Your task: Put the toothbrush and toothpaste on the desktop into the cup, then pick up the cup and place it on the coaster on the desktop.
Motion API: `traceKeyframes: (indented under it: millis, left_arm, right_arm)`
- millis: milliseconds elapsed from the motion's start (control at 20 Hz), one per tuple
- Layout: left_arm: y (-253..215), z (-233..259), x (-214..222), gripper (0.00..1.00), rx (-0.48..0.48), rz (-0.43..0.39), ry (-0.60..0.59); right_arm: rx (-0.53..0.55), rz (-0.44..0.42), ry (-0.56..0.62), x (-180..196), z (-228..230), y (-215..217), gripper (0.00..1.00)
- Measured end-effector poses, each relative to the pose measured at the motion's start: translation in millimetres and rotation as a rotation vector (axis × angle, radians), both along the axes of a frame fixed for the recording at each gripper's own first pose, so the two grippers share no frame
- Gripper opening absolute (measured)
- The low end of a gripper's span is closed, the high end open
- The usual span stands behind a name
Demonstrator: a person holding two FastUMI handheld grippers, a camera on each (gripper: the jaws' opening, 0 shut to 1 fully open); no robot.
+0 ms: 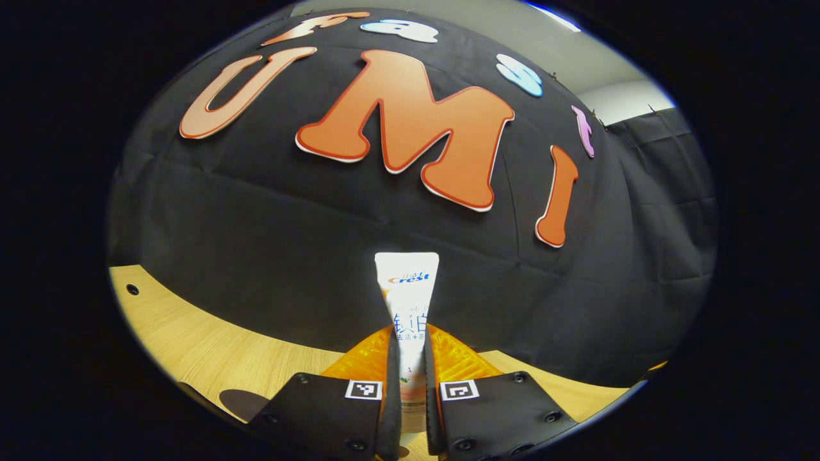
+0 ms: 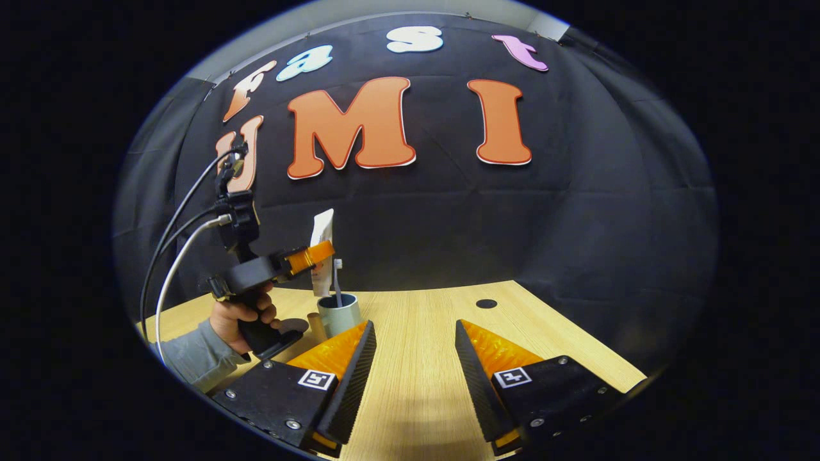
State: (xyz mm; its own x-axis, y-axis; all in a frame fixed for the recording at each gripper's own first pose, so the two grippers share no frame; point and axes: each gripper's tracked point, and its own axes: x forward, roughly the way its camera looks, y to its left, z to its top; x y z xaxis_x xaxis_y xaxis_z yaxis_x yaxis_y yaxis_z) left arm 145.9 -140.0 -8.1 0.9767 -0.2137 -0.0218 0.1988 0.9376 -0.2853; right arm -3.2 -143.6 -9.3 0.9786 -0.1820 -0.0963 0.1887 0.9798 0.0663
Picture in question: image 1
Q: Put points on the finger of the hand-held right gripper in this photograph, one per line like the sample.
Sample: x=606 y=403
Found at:
x=658 y=366

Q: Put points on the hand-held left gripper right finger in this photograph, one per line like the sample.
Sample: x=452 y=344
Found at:
x=434 y=416

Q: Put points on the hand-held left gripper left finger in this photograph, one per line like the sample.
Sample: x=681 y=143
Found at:
x=392 y=410

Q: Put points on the white toothpaste tube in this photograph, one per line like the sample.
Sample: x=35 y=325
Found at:
x=407 y=288

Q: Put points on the dark brown round coaster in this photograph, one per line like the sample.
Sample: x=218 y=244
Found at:
x=243 y=403

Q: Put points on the black backdrop cloth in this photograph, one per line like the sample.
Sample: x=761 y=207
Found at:
x=320 y=243

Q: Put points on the ceiling light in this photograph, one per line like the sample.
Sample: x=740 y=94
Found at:
x=554 y=16

